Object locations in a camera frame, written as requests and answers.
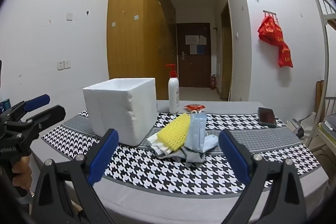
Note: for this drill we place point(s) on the blue face mask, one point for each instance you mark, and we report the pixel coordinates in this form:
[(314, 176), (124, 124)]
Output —
[(195, 132)]

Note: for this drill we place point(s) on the white foam box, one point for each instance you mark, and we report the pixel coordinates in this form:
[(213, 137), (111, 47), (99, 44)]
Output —
[(115, 113)]

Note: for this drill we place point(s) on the dark brown entrance door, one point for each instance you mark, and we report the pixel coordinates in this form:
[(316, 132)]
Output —
[(194, 69)]

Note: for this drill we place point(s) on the red snack packet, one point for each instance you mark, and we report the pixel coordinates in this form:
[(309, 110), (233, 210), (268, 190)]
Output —
[(194, 107)]

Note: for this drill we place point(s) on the wooden wardrobe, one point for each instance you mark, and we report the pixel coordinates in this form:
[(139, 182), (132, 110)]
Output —
[(131, 29)]

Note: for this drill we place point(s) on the black smartphone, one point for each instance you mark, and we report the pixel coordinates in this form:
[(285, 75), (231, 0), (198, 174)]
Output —
[(266, 117)]

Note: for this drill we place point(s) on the yellow mesh sponge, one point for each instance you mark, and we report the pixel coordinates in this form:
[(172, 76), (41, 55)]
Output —
[(173, 132)]

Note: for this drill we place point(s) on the leaning wooden boards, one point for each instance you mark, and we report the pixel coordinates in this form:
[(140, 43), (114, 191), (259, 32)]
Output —
[(319, 95)]

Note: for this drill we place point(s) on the red fire extinguisher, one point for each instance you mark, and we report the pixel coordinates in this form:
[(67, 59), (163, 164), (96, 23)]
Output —
[(213, 82)]

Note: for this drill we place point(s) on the metal bunk bed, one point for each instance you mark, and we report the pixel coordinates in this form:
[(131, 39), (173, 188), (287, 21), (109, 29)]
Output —
[(326, 56)]

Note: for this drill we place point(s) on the white wall socket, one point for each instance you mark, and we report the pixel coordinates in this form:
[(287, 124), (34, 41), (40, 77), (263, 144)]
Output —
[(67, 64), (60, 65)]

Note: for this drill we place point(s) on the grey sock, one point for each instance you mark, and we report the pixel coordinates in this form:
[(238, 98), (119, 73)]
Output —
[(194, 159)]

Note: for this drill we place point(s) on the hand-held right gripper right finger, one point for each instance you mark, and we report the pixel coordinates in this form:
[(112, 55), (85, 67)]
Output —
[(235, 158)]

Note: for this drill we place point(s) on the light wooden side door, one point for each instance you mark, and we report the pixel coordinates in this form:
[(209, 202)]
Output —
[(226, 56)]

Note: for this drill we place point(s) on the red plastic bag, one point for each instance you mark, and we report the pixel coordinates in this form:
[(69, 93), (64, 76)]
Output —
[(284, 56), (269, 29)]

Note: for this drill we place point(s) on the person's left hand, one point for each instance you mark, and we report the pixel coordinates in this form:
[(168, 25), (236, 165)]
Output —
[(23, 171)]

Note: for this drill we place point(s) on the metal wall hook rack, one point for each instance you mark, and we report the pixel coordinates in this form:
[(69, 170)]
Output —
[(270, 13)]

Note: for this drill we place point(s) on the houndstooth tablecloth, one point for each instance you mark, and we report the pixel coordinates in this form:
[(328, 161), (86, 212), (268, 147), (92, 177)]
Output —
[(157, 174)]

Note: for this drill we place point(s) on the white wall switch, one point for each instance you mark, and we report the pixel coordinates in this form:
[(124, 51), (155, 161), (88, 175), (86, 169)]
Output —
[(69, 16)]

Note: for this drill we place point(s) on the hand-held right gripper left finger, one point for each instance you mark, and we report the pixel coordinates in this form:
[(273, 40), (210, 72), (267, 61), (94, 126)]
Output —
[(103, 157)]

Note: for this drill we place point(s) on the white cloth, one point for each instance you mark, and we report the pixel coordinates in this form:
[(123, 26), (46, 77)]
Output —
[(153, 140)]

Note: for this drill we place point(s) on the blue and white paper notices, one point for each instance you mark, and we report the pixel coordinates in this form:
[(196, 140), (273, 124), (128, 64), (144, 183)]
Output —
[(196, 49)]

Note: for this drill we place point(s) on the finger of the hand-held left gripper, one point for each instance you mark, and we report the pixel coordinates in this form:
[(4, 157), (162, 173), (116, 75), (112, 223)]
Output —
[(36, 102), (50, 113)]

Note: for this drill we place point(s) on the white pump bottle red cap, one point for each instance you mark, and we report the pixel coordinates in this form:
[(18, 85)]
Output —
[(173, 95)]

